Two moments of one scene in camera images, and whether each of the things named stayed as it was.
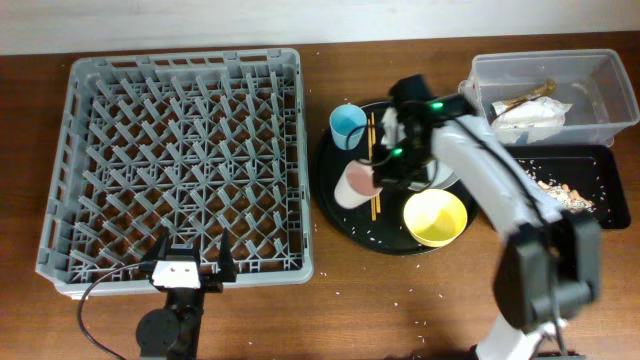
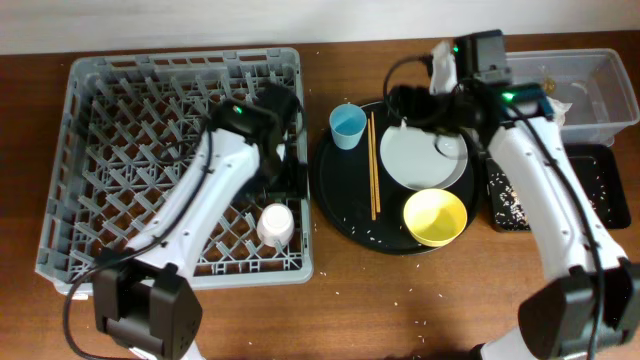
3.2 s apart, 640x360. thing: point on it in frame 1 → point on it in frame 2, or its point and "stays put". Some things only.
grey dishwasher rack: x=194 y=141 stays put
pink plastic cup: x=356 y=184 → x=276 y=223
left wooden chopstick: x=369 y=130 stays put
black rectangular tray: x=584 y=178 stays put
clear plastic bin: x=552 y=98 stays put
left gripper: x=214 y=282 → x=295 y=188
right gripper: x=382 y=180 → x=404 y=94
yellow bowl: x=435 y=217 stays put
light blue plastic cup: x=345 y=118 stays put
